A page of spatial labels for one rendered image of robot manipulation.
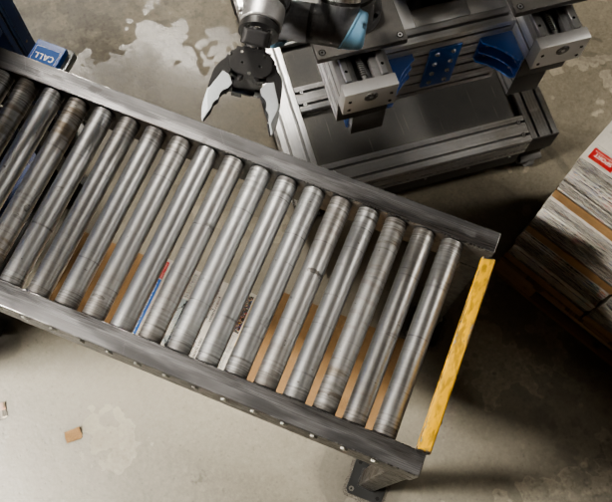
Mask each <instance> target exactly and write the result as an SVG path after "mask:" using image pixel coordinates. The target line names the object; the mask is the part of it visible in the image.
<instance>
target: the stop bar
mask: <svg viewBox="0 0 612 502"><path fill-rule="evenodd" d="M494 263H495V260H494V259H492V258H490V257H487V256H482V257H481V258H480V261H479V264H478V267H477V270H476V273H475V276H474V279H473V282H472V284H471V287H470V290H469V293H468V296H467V299H466V302H465V305H464V308H463V311H462V314H461V317H460V319H459V324H458V327H457V330H456V333H455V336H454V339H453V342H452V345H451V348H450V350H449V353H448V356H447V359H446V362H445V365H444V368H443V371H442V374H441V377H440V380H439V383H438V385H437V388H436V391H435V394H434V397H433V400H432V403H431V406H430V409H429V412H428V415H427V418H426V420H425V423H424V426H423V429H422V432H421V435H420V438H419V441H418V444H417V447H416V450H417V451H420V452H421V453H423V454H426V455H430V454H431V453H432V450H433V447H434V444H435V441H436V438H437V435H438V432H439V429H440V426H441V425H442V424H443V417H444V414H445V411H446V408H447V405H448V402H449V399H450V396H451V393H452V390H453V388H454V385H455V382H456V379H457V376H458V373H459V368H460V365H461V362H462V359H463V356H464V353H465V350H466V347H467V344H468V341H469V338H470V335H471V332H472V329H473V326H474V323H475V320H476V317H477V314H478V311H479V308H480V305H481V302H482V299H483V296H484V293H485V290H487V288H488V286H487V284H488V281H489V278H490V275H491V272H492V269H493V266H494Z"/></svg>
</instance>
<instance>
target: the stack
mask: <svg viewBox="0 0 612 502"><path fill-rule="evenodd" d="M557 190H558V191H559V192H561V193H562V194H563V195H565V196H566V197H567V198H569V199H570V200H571V201H573V202H574V203H575V204H577V205H578V206H580V207H581V208H582V209H584V210H585V211H586V212H588V213H589V214H590V215H592V216H593V217H595V218H596V219H597V220H599V221H600V222H601V223H603V224H604V225H605V226H607V227H608V228H609V229H611V230H612V121H611V123H610V124H609V125H608V126H607V127H606V128H605V129H603V131H602V132H601V133H600V134H599V135H598V136H597V137H596V139H595V140H594V141H593V142H592V143H591V144H590V145H589V147H588V148H587V149H586V150H585V151H584V152H583V153H582V155H581V156H580V157H579V158H578V159H577V160H576V162H575V164H574V165H573V166H572V169H571V170H570V171H569V172H568V173H567V175H566V176H565V177H564V179H563V180H562V181H561V183H560V184H559V186H558V187H557ZM530 222H531V223H530V224H528V225H530V226H531V227H532V228H534V229H535V230H536V231H538V232H539V233H541V234H542V235H543V236H545V237H546V238H547V239H549V240H550V241H551V242H553V243H554V244H555V245H557V246H558V247H560V248H561V249H562V250H564V251H565V252H566V253H568V254H569V255H570V256H572V257H573V258H574V259H576V260H577V261H578V262H580V263H581V264H582V265H584V266H585V267H586V268H588V269H589V270H590V271H592V272H593V273H594V274H595V275H597V276H598V277H599V278H601V279H602V280H603V281H605V282H606V283H607V284H608V285H610V286H611V287H612V241H610V240H609V239H608V238H606V237H605V236H604V235H603V234H601V233H600V232H599V231H597V230H596V229H595V228H593V227H592V226H591V225H589V224H588V223H587V222H585V221H584V220H583V219H581V218H580V217H579V216H577V215H576V214H575V213H574V212H572V211H571V210H570V209H568V208H567V207H566V206H564V205H563V204H562V203H560V202H559V201H558V200H556V199H555V198H554V197H552V196H551V195H550V197H549V198H548V199H547V200H546V201H545V203H544V205H543V206H542V208H541V209H540V210H539V211H538V213H537V214H536V215H535V217H534V218H533V219H532V220H531V221H530ZM528 225H527V226H528ZM527 226H526V227H527ZM526 227H525V228H524V229H523V231H522V232H521V233H520V234H519V235H518V236H517V237H516V239H515V242H514V244H513V245H512V246H511V247H510V248H509V249H508V251H507V252H508V253H509V254H510V255H512V256H513V257H514V258H516V259H517V260H518V261H520V262H521V263H522V264H523V265H525V266H526V267H527V268H529V269H530V270H531V271H532V272H534V273H535V274H536V275H537V276H539V277H540V278H541V279H542V280H544V281H545V282H546V283H547V284H549V285H550V286H551V287H552V288H554V289H555V290H556V291H557V292H558V293H560V294H561V295H562V296H563V297H565V298H566V299H567V300H568V301H570V302H571V303H572V304H573V305H574V306H576V307H577V308H578V309H579V310H581V311H582V312H583V313H584V312H585V311H587V312H588V311H589V312H588V313H587V316H588V317H589V318H591V319H592V320H593V321H595V322H596V323H597V324H599V325H600V326H601V327H603V328H604V329H605V330H606V331H608V332H609V333H610V334H612V295H610V294H609V293H607V292H606V291H605V290H603V289H602V288H601V287H599V286H598V285H597V284H595V283H594V282H593V281H591V280H590V279H589V278H587V277H586V276H585V275H584V274H582V273H581V272H580V271H578V270H577V269H576V268H574V267H573V266H572V265H570V264H569V263H568V262H566V261H565V260H564V259H562V258H561V257H560V256H558V255H557V254H556V253H554V252H553V251H552V250H551V249H549V248H548V247H547V246H545V245H544V244H543V243H541V242H540V241H539V240H537V239H536V238H535V237H533V236H532V235H531V234H529V233H528V232H527V231H525V229H526ZM492 272H493V273H494V274H495V275H497V276H498V277H499V278H501V279H502V280H503V281H504V282H506V283H507V284H508V285H509V286H511V287H512V288H513V289H514V290H516V291H517V292H518V293H519V294H521V295H522V296H523V297H524V298H526V299H527V300H528V301H529V302H531V303H532V304H533V305H534V306H536V307H537V308H538V309H539V310H541V311H542V312H543V313H544V314H546V315H547V316H548V317H549V318H551V319H552V320H553V321H554V322H556V323H557V324H558V325H559V326H561V327H562V328H563V329H564V330H566V331H567V332H568V333H570V334H571V335H572V336H573V337H575V338H576V339H577V340H578V341H580V342H581V343H582V344H583V345H585V346H586V347H587V348H588V349H590V350H591V351H592V352H593V353H595V354H596V355H597V356H598V357H600V358H601V359H602V360H603V361H605V362H606V363H607V364H608V365H610V366H611V367H612V353H611V352H609V351H608V350H607V349H606V348H604V347H603V346H602V345H601V344H599V343H598V342H597V341H595V340H594V339H593V338H592V337H590V336H589V335H588V334H587V333H585V332H584V331H583V330H582V329H580V328H579V327H578V326H577V325H575V324H574V323H573V322H571V321H570V320H569V319H568V318H566V317H565V316H564V315H563V314H561V313H560V312H559V311H558V310H556V309H555V308H554V307H553V306H551V305H550V304H549V303H548V302H546V301H545V300H544V299H542V298H541V297H540V296H539V295H537V294H536V293H535V292H538V293H539V294H540V295H541V296H543V297H544V298H545V299H546V300H548V301H549V302H550V303H551V304H553V305H554V306H555V307H557V308H558V309H559V310H560V311H562V312H563V313H564V314H565V315H567V316H568V317H569V318H570V319H572V320H573V321H574V322H575V323H577V324H578V325H579V326H581V327H582V328H583V329H584V330H586V331H587V332H588V333H589V334H591V335H592V336H593V337H594V338H596V339H597V340H598V341H599V342H601V343H602V344H603V345H605V346H606V347H607V348H608V349H610V350H611V351H612V342H611V341H610V340H608V339H607V338H606V337H604V336H603V335H602V334H601V333H599V332H598V331H597V330H595V329H594V328H593V327H592V326H590V325H589V324H588V323H586V322H585V321H584V320H582V317H583V316H584V315H581V316H578V315H577V314H576V313H574V312H573V311H572V310H571V309H569V308H568V307H567V306H566V305H564V304H563V303H562V302H561V301H559V300H558V299H557V298H556V297H554V296H553V295H552V294H551V293H549V292H548V291H547V290H546V289H544V288H543V287H542V286H541V285H539V284H538V283H537V282H536V281H534V280H533V279H532V278H531V277H529V276H528V275H527V274H526V273H524V272H523V271H522V270H520V269H519V268H518V267H517V266H515V265H514V264H513V263H512V262H510V261H509V260H508V259H507V258H505V257H504V256H502V257H501V258H500V259H499V261H498V262H497V263H496V265H495V266H494V267H493V269H492ZM584 317H585V316H584Z"/></svg>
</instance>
